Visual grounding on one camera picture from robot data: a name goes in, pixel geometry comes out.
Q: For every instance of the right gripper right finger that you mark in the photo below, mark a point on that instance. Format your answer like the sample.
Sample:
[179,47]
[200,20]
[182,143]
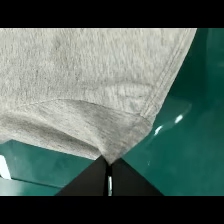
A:
[130,181]

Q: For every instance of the grey T-shirt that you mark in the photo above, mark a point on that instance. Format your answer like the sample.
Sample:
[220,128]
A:
[83,83]

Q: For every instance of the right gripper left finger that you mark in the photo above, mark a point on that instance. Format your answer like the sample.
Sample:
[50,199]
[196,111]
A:
[91,181]

